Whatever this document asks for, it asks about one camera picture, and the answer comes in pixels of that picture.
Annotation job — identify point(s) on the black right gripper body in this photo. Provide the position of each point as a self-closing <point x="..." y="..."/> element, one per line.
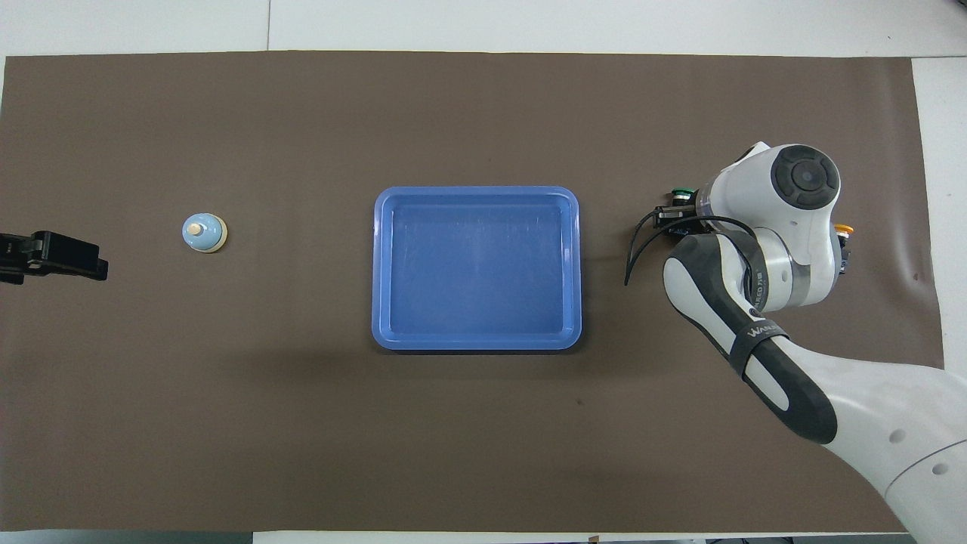
<point x="680" y="215"/>

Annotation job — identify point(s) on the blue plastic tray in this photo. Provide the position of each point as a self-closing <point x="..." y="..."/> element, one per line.
<point x="476" y="272"/>

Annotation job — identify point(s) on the brown table mat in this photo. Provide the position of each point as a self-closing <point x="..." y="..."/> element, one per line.
<point x="302" y="423"/>

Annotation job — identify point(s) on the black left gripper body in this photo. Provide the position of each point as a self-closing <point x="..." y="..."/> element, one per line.
<point x="45" y="253"/>

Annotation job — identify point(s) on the light blue desk bell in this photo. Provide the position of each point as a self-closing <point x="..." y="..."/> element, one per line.
<point x="202" y="234"/>

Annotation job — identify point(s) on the green push button switch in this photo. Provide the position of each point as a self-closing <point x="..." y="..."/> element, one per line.
<point x="681" y="192"/>

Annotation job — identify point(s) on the yellow push button switch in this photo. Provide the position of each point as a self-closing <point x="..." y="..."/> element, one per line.
<point x="844" y="229"/>

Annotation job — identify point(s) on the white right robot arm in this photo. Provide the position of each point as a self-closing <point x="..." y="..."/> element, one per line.
<point x="869" y="408"/>

